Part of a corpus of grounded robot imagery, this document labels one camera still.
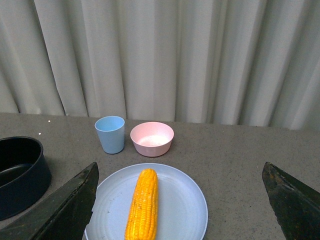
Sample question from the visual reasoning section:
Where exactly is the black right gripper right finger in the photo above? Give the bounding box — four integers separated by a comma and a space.
261, 162, 320, 240

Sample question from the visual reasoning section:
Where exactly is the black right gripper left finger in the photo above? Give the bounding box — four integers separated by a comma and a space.
0, 162, 99, 240

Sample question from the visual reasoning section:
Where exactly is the yellow corn cob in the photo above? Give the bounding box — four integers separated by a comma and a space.
124, 168, 159, 240

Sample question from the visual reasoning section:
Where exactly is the dark blue saucepan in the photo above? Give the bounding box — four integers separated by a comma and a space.
0, 136, 52, 221

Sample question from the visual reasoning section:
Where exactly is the light blue plastic cup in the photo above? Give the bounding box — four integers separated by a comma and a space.
94, 116, 125, 155

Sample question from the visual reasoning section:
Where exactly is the light blue plate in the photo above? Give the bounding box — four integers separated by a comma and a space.
84, 163, 208, 240

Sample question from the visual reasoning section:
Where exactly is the pink plastic bowl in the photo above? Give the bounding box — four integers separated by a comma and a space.
130, 121, 175, 158

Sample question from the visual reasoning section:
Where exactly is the white pleated curtain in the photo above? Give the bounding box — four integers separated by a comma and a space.
0, 0, 320, 131

